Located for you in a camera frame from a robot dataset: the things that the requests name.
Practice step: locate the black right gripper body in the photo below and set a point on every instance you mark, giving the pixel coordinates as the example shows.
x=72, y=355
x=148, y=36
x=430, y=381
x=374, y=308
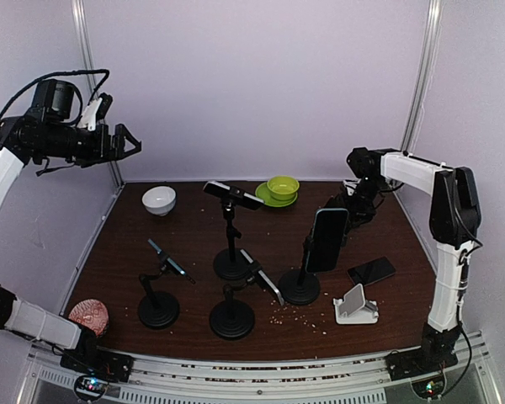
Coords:
x=361, y=204

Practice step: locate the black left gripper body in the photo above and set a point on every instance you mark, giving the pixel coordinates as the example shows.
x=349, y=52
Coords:
x=102, y=152

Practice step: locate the large black smartphone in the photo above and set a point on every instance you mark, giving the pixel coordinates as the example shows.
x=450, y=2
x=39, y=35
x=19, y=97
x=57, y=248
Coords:
x=339, y=201

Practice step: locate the pink cased smartphone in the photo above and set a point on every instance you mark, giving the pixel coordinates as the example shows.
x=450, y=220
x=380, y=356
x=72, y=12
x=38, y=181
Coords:
x=372, y=271

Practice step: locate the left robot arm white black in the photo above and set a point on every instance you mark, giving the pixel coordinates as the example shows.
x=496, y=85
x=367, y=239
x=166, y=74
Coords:
x=43, y=132

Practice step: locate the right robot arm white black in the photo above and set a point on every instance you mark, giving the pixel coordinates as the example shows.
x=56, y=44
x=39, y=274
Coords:
x=454, y=219

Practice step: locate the blue phone on right stand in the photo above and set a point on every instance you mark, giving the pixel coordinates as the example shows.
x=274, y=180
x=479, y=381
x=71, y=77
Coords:
x=327, y=238

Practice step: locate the black round-base stand right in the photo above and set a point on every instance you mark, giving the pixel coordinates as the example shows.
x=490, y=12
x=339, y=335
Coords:
x=298, y=287

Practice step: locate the black round-base stand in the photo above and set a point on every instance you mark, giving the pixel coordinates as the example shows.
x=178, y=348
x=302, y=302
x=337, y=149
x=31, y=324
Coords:
x=226, y=264
x=298, y=287
x=233, y=319
x=158, y=309

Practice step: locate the white folding phone stand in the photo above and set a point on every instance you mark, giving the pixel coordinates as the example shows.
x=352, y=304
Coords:
x=355, y=309

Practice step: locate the teal phone on left stand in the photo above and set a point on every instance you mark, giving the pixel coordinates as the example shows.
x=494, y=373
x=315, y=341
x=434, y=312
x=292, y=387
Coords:
x=165, y=262

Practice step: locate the black round-base stand back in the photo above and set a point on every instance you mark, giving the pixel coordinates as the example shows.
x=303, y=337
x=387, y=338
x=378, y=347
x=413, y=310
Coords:
x=226, y=264

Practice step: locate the black round-base stand front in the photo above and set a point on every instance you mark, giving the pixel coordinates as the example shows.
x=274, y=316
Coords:
x=233, y=319

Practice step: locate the black round-base stand left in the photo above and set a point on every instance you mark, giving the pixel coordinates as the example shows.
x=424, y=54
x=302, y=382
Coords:
x=158, y=309

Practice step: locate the white ceramic bowl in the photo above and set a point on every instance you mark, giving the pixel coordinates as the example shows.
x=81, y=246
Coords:
x=159, y=200

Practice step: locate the green plastic bowl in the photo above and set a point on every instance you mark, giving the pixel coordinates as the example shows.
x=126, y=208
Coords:
x=283, y=188

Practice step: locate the green plastic plate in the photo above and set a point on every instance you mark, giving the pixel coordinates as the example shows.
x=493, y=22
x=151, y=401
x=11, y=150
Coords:
x=274, y=200

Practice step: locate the red patterned bowl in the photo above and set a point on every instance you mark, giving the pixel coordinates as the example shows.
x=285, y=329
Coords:
x=92, y=314

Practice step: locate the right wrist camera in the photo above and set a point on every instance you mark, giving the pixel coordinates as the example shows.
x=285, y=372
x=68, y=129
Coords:
x=349, y=185

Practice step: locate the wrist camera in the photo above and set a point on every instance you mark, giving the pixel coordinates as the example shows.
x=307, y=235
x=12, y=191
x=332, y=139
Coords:
x=349, y=185
x=94, y=112

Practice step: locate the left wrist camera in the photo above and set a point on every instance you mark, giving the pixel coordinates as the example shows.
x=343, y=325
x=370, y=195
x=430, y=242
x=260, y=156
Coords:
x=94, y=112

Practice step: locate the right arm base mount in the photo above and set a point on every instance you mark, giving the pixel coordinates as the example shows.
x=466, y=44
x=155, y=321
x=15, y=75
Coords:
x=408, y=366

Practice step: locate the right aluminium frame post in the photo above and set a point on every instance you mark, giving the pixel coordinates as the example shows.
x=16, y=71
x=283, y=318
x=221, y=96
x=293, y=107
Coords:
x=426, y=65

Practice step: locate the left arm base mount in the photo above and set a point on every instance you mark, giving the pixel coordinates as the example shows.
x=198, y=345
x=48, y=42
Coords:
x=105, y=365

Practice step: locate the front aluminium rail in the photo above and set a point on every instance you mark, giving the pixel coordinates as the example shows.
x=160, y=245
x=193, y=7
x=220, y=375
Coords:
x=354, y=379

